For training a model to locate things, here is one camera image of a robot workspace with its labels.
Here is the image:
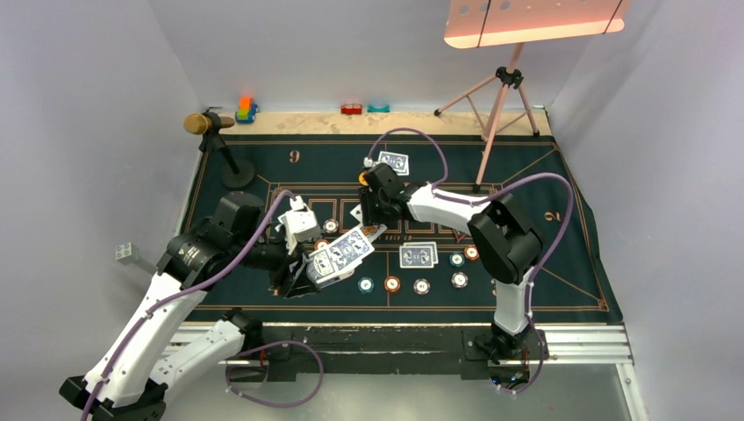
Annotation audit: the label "orange chip stack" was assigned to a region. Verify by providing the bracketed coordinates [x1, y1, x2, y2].
[383, 276, 402, 294]

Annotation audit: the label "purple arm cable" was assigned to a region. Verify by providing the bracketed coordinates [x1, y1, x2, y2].
[78, 190, 325, 421]
[364, 127, 576, 396]

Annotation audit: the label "gold microphone on stand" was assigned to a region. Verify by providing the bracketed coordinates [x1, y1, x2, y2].
[182, 111, 256, 191]

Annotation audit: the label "grey lego brick handle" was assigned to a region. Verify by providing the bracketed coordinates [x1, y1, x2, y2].
[115, 242, 157, 275]

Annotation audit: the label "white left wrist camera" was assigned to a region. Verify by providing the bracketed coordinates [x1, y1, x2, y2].
[278, 196, 321, 254]

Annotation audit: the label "brown white chip stack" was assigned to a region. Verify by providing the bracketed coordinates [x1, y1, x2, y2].
[413, 278, 431, 296]

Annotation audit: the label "blue green chip stack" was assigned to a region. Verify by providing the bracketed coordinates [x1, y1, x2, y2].
[357, 277, 375, 295]

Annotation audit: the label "dark green poker mat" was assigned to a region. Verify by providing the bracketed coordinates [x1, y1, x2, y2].
[190, 135, 623, 324]

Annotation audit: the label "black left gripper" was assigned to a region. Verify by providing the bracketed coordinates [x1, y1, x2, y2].
[231, 230, 321, 296]

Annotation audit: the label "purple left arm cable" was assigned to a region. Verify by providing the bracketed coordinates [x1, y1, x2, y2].
[78, 190, 325, 421]

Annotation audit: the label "orange chips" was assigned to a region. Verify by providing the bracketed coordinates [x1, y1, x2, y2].
[314, 239, 330, 251]

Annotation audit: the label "orange blue toy car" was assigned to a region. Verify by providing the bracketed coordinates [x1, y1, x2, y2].
[234, 96, 258, 124]

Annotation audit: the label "red toy block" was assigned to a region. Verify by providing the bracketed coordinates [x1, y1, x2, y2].
[340, 103, 364, 115]

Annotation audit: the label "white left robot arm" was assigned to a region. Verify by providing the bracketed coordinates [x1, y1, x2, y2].
[60, 190, 320, 420]

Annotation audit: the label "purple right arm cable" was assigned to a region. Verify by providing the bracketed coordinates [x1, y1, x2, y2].
[364, 127, 576, 396]

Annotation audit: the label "pink music stand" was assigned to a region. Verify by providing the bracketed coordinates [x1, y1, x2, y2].
[433, 0, 631, 193]

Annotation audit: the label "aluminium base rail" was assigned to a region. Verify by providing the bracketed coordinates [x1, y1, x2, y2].
[118, 323, 634, 367]

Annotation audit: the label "dealt card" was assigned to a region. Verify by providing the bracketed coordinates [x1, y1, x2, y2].
[398, 245, 435, 269]
[394, 155, 409, 175]

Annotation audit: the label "teal toy block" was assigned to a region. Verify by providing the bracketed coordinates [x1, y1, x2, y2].
[367, 103, 390, 113]

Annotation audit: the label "face up spades card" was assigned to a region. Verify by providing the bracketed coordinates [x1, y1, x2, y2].
[350, 204, 387, 242]

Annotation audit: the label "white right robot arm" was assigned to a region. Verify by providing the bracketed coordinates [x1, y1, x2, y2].
[359, 163, 543, 357]

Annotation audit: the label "blue playing card deck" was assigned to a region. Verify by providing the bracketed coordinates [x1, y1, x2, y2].
[305, 227, 375, 289]

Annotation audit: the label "brown white chips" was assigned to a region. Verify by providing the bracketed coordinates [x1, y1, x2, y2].
[322, 218, 340, 234]

